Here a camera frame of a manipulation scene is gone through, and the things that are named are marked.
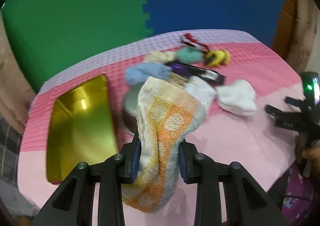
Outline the beige woven item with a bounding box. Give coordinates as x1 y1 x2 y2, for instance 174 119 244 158
169 74 192 88

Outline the person's right hand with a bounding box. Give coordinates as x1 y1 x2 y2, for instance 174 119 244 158
301 146 320 164

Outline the black rectangular box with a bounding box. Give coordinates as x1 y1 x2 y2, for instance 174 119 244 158
186 64 227 85

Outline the plain beige curtain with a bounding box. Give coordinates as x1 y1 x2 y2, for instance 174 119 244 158
287 0 320 74

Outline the floral beige curtain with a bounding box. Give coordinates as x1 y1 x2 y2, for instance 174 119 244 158
0 11 37 134

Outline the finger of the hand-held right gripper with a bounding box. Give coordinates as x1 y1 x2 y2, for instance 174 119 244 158
284 96 304 109
265 104 309 131

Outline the yellow plush toy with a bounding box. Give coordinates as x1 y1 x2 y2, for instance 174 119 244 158
204 50 231 67

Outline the red tin box gold interior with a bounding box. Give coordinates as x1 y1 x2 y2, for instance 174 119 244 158
45 74 119 184

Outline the pink checked tablecloth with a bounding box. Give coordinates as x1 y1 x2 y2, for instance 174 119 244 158
17 29 307 226

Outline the white sock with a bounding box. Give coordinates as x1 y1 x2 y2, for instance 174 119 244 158
216 79 258 116

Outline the teal fluffy cloth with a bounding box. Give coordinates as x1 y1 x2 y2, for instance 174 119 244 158
176 47 203 64

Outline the orange checked towel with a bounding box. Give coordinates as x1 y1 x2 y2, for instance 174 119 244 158
122 76 208 214

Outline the grey plaid blanket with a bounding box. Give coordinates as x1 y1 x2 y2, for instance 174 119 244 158
0 113 23 179

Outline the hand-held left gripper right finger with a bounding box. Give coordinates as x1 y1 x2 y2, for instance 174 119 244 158
178 141 290 226

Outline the light blue fluffy cloth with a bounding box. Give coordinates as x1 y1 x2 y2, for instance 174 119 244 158
124 63 172 85

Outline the purple printed bag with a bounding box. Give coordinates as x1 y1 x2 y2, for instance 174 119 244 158
281 166 317 219

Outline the brown foam mat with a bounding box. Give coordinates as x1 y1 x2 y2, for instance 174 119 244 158
271 0 299 53

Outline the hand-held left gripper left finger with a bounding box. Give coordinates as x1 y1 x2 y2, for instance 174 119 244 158
32 131 142 226

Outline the green foam mat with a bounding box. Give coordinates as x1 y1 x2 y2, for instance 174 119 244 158
1 0 153 87

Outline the pale printed bedding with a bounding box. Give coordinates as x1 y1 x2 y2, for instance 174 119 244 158
10 181 40 216

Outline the steel bowl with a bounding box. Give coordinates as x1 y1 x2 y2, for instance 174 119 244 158
121 82 150 135

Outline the cream cloth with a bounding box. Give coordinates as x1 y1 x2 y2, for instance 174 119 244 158
143 51 177 65

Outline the purple item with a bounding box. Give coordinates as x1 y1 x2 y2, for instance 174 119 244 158
170 62 193 77

